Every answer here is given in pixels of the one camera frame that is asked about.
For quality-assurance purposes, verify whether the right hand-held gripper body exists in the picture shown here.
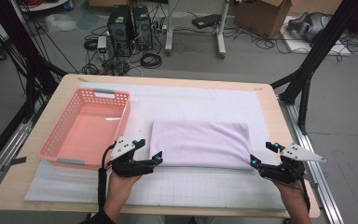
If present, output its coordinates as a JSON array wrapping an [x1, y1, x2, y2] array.
[[258, 143, 327, 185]]

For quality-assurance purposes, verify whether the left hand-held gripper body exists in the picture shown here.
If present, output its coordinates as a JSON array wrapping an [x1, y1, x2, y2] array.
[[109, 135, 156, 178]]

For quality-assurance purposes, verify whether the lilac printed towel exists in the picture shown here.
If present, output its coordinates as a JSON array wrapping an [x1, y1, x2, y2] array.
[[148, 119, 255, 171]]

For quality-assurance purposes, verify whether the pink plastic basket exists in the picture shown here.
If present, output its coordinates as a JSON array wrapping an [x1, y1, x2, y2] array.
[[37, 88, 132, 171]]

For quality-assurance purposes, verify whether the person's right hand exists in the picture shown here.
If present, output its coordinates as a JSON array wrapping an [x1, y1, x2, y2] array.
[[273, 179, 309, 203]]

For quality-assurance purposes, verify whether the person's left hand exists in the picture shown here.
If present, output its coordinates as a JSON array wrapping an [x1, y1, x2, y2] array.
[[106, 172, 143, 200]]

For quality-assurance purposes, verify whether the white grid mat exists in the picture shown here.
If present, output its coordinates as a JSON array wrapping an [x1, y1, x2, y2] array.
[[24, 81, 287, 210]]

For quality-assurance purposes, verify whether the white floor board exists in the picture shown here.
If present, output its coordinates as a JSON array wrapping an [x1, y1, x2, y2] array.
[[281, 15, 352, 57]]

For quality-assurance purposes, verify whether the small white device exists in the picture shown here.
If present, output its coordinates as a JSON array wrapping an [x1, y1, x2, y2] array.
[[96, 35, 108, 61]]

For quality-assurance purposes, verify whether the black computer tower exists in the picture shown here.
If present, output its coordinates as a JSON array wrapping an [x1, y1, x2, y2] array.
[[132, 5, 154, 51], [106, 5, 135, 58]]

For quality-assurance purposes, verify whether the white-legged desk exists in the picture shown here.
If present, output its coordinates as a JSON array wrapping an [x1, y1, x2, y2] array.
[[164, 0, 231, 60]]

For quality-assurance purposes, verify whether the grey rounded device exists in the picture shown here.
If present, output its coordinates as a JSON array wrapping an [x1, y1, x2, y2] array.
[[287, 12, 332, 43]]

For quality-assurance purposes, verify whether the open cardboard box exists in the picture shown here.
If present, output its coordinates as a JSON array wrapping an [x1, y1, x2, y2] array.
[[234, 0, 292, 39]]

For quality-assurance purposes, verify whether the blue floor sheet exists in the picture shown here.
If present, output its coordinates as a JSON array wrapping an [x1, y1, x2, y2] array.
[[76, 10, 101, 31]]

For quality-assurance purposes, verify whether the black flat device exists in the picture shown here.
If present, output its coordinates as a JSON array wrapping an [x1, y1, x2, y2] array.
[[191, 13, 222, 30]]

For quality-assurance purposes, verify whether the clear plastic bag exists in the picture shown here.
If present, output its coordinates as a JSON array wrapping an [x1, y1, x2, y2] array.
[[45, 13, 77, 33]]

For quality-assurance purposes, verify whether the large cardboard box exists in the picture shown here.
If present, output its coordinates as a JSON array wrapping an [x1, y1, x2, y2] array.
[[287, 0, 344, 17]]

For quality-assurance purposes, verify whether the white round table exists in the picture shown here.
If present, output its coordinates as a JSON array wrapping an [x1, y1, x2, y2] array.
[[18, 0, 69, 13]]

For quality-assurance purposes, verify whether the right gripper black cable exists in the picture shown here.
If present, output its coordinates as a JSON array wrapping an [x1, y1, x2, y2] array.
[[293, 172, 312, 213]]

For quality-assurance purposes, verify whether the aluminium rail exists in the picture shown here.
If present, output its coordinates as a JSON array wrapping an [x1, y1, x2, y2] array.
[[278, 98, 344, 224], [0, 119, 35, 203]]

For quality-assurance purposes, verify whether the coil of black cable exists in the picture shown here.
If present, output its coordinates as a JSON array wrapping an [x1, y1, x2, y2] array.
[[140, 52, 163, 70]]

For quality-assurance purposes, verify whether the black metal frame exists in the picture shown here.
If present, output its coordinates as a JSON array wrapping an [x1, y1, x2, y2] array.
[[269, 0, 358, 135], [0, 0, 68, 124]]

